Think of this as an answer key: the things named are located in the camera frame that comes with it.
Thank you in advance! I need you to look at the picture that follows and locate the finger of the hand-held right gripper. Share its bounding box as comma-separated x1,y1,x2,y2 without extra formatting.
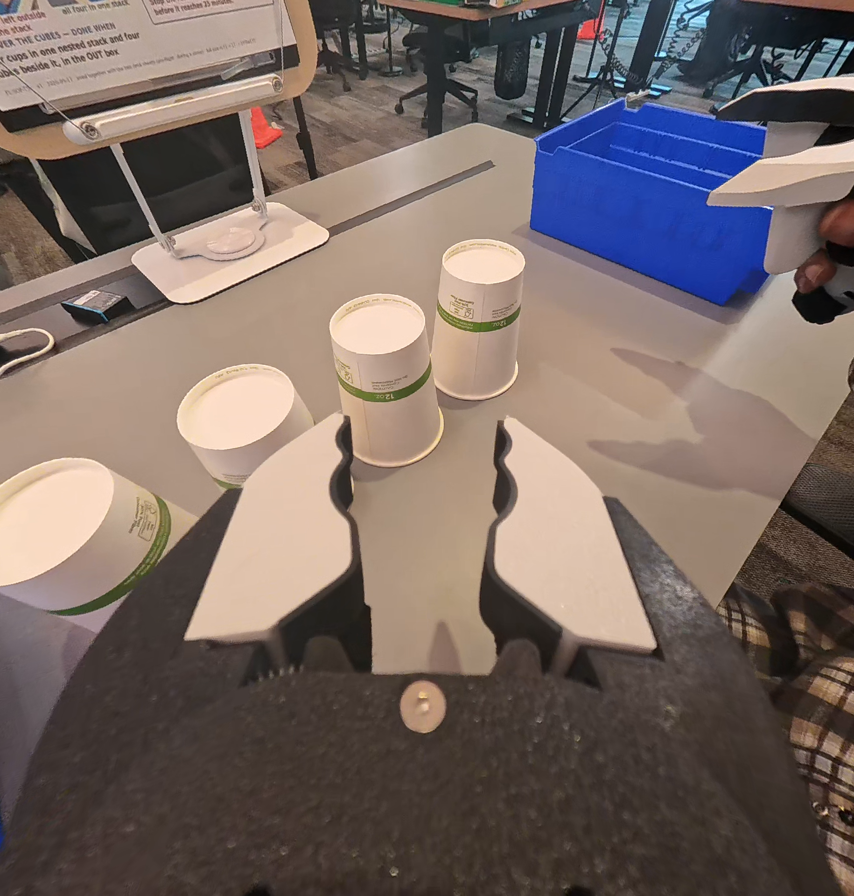
707,132,854,209
717,76,854,127

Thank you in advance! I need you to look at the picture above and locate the black office chair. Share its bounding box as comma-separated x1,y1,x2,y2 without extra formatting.
395,35,480,137

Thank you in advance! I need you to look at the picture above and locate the white cup green band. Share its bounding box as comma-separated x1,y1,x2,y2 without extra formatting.
329,294,445,469
0,458,172,617
434,240,526,401
177,364,316,491

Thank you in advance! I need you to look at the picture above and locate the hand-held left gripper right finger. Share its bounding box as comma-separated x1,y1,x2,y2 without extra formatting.
480,416,659,676

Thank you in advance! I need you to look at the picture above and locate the instruction sheet stand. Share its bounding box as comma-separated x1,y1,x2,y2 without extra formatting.
62,73,330,305

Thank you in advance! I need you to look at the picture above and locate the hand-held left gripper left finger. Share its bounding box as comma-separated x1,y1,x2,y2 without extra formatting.
184,413,373,676

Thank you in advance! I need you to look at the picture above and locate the small black blue device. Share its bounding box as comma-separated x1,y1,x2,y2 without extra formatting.
62,293,128,324

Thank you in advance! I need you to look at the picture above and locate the wooden office desk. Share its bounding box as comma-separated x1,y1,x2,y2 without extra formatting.
381,0,603,137

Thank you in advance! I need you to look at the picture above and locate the black table cable tray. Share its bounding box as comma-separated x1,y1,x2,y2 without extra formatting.
0,161,496,386

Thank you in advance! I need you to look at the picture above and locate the white printed paper sheet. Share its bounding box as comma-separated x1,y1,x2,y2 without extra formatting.
0,0,295,113

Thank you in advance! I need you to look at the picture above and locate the white charging cable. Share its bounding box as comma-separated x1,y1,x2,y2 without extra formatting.
0,329,56,382

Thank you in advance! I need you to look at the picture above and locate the person's plaid shirt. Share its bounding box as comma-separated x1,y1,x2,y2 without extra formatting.
717,581,854,896

